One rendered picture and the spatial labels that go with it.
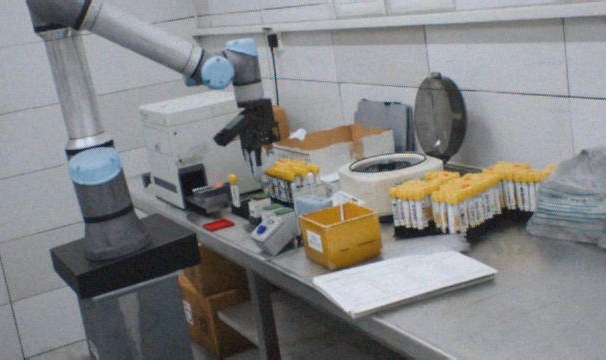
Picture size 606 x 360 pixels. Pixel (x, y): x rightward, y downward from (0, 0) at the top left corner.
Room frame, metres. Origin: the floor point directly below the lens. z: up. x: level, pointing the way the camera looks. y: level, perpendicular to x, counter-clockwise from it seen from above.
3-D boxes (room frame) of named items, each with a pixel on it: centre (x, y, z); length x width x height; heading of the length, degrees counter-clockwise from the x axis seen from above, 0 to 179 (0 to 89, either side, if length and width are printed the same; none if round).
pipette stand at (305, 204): (1.98, -0.02, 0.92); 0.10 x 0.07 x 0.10; 32
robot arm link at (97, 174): (1.95, 0.46, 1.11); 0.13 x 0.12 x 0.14; 15
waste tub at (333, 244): (1.82, -0.07, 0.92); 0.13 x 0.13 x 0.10; 23
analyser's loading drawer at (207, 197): (2.43, 0.28, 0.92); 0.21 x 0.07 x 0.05; 26
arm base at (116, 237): (1.95, 0.45, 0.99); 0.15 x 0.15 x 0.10
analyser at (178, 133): (2.65, 0.29, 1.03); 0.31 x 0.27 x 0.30; 26
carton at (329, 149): (2.51, -0.11, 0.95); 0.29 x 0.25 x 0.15; 116
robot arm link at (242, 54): (2.17, 0.10, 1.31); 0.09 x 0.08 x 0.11; 105
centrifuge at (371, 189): (2.15, -0.21, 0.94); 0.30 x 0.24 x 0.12; 107
